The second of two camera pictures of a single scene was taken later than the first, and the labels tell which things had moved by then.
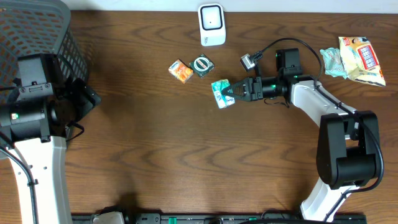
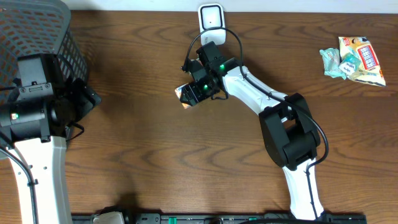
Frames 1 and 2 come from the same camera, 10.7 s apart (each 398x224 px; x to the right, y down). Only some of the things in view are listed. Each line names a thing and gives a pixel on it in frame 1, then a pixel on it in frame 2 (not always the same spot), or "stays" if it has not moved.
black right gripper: [250, 89] → [191, 94]
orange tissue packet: [181, 70] → [178, 92]
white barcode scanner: [212, 24] stays
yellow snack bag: [360, 61] stays
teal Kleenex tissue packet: [222, 101] → [349, 65]
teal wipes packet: [334, 65] stays
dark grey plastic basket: [29, 27] stays
